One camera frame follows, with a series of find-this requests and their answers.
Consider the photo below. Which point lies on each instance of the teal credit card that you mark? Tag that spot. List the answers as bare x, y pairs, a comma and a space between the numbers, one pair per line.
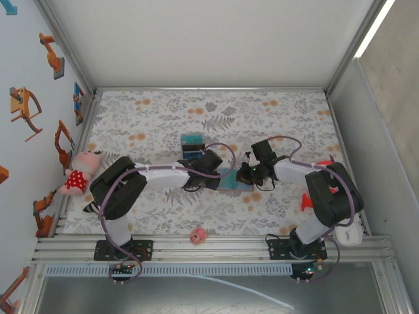
231, 180
192, 139

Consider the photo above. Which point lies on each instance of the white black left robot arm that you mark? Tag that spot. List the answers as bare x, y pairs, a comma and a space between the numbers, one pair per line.
157, 178

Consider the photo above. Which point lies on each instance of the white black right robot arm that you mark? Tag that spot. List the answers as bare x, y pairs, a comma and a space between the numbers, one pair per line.
291, 170

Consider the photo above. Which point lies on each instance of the black credit card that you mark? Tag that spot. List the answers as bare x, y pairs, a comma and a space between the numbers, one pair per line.
193, 148

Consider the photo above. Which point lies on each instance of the blue credit card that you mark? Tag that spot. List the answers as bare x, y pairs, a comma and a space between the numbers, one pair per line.
189, 156

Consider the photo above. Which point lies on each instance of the floral table cloth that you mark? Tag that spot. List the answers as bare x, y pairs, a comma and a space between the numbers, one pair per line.
229, 108

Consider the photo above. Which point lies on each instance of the red shark plush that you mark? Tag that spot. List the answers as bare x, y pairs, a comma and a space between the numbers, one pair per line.
309, 202

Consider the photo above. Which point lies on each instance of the small pink toy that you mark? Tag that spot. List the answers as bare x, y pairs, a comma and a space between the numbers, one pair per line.
198, 236

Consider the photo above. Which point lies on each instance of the circuit board with LEDs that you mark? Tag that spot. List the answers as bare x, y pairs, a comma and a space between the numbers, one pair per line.
122, 269
306, 271

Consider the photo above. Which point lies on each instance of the white plastic tube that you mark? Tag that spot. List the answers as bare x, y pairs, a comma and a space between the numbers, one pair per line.
235, 285

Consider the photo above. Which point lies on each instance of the black white striped sock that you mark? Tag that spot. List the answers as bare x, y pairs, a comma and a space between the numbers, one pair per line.
90, 207

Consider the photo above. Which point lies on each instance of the pink plush doll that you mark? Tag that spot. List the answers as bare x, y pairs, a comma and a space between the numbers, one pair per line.
80, 178

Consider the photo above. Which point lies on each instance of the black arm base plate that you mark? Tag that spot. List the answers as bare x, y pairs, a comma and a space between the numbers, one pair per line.
278, 252
101, 252

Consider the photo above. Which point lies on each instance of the aluminium extrusion frame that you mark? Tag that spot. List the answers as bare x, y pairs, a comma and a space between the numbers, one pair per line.
212, 252

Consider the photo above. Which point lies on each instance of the blue rail wall sticker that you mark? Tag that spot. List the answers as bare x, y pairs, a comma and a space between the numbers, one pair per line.
78, 101

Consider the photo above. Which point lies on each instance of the orange claw gripper wall sticker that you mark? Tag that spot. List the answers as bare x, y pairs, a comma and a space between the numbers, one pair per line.
23, 104

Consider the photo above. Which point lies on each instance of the orange grey slider wall sticker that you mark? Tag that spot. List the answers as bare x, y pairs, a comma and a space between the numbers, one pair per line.
3, 175

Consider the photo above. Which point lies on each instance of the orange machine wall sticker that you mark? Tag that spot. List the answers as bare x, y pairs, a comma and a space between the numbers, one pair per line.
8, 304

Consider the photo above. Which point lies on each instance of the blue angular wall sticker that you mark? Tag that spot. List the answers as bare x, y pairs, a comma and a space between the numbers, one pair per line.
10, 8

